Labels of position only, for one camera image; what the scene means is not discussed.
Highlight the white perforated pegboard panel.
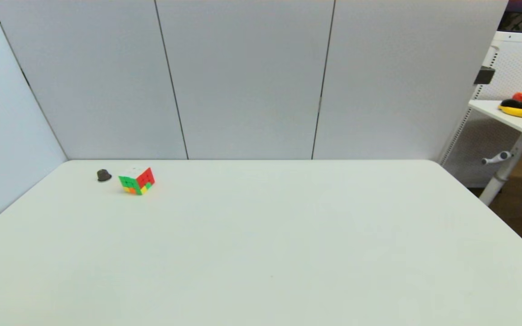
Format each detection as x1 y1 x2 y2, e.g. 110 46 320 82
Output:
440 31 522 187

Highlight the yellow plate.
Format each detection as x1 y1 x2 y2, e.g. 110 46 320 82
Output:
498 104 522 119

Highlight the white side table top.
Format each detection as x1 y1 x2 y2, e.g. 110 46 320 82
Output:
469 100 522 147

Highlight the white side table leg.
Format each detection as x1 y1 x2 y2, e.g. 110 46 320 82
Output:
479 134 522 205

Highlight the multicolour puzzle cube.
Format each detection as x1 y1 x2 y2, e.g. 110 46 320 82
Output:
118 167 155 196

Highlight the small black box on pegboard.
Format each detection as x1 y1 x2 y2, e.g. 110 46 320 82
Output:
474 66 496 85

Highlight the white table crank handle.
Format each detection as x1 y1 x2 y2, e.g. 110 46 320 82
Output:
482 151 513 165

